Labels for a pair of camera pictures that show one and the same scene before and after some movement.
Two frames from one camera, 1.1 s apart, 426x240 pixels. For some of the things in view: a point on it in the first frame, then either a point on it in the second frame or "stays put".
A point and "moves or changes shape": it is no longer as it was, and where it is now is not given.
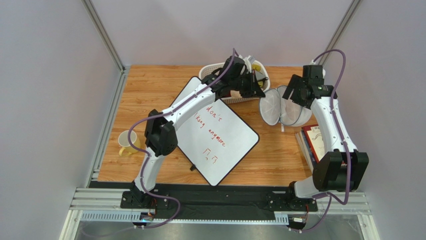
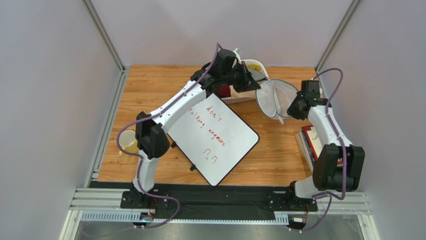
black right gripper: x=296 y=89 → x=294 y=108
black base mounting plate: x=218 y=201 stays put
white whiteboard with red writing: x=216 y=141 stays put
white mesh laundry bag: x=275 y=110 moves or changes shape
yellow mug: x=123 y=140 stays put
